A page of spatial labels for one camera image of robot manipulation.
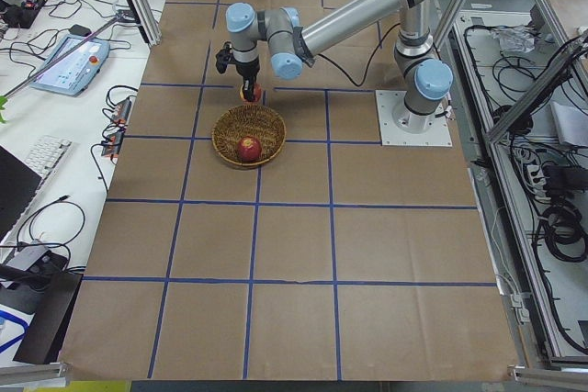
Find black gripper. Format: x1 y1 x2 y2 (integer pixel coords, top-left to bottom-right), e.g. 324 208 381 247
232 48 260 101

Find yellow-red apple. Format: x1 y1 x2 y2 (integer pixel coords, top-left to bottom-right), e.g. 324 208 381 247
240 84 263 103

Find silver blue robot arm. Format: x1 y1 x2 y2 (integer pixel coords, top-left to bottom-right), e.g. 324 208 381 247
216 0 453 133

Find round wicker basket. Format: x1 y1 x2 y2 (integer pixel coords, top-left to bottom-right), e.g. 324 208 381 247
211 105 286 168

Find dark red apple in basket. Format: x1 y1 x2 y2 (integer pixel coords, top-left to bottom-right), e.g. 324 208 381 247
237 136 262 163

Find orange black usb hub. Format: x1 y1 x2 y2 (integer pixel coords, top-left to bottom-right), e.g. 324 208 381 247
110 98 132 125
101 130 124 160

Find blue teach pendant tablet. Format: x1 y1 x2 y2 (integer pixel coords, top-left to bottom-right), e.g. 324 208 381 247
30 39 110 96

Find white keyboard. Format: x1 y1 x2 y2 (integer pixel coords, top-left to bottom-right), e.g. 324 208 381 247
24 135 73 191

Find black laptop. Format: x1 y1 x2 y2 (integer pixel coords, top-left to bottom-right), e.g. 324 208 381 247
0 147 41 239

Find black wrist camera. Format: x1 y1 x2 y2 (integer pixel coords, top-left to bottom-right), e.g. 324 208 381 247
215 41 235 74

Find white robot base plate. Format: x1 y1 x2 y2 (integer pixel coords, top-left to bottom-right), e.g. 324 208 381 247
375 90 452 148

